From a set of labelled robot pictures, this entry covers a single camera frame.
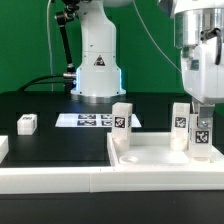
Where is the white square table top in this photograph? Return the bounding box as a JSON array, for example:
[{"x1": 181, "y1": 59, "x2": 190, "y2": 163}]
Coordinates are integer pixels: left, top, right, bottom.
[{"x1": 107, "y1": 132, "x2": 224, "y2": 167}]

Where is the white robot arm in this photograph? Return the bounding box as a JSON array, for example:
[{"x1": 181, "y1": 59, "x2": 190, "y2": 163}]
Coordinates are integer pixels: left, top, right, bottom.
[{"x1": 72, "y1": 0, "x2": 224, "y2": 128}]

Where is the white left fence piece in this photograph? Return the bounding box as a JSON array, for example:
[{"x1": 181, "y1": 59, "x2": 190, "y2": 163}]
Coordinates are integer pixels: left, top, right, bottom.
[{"x1": 0, "y1": 135, "x2": 9, "y2": 164}]

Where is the white front fence bar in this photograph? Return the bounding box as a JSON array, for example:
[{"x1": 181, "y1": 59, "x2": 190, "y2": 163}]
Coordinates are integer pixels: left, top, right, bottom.
[{"x1": 0, "y1": 167, "x2": 224, "y2": 194}]

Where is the apriltag base marker sheet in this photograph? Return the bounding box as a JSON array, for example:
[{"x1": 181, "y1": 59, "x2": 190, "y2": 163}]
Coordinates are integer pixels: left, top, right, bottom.
[{"x1": 54, "y1": 113, "x2": 143, "y2": 128}]

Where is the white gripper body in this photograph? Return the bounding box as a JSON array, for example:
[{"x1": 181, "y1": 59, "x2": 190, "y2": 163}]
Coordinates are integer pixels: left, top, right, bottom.
[{"x1": 181, "y1": 43, "x2": 224, "y2": 104}]

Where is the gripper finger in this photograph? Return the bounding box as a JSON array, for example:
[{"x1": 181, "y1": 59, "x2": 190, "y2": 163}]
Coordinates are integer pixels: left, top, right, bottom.
[{"x1": 192, "y1": 101, "x2": 215, "y2": 129}]

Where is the white thin cable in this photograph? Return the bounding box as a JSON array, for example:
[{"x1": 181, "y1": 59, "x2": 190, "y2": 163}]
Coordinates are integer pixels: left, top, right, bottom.
[{"x1": 46, "y1": 0, "x2": 55, "y2": 92}]

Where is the black cable bundle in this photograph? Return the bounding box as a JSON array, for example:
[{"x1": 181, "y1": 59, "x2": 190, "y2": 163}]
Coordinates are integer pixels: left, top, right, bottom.
[{"x1": 18, "y1": 73, "x2": 73, "y2": 93}]

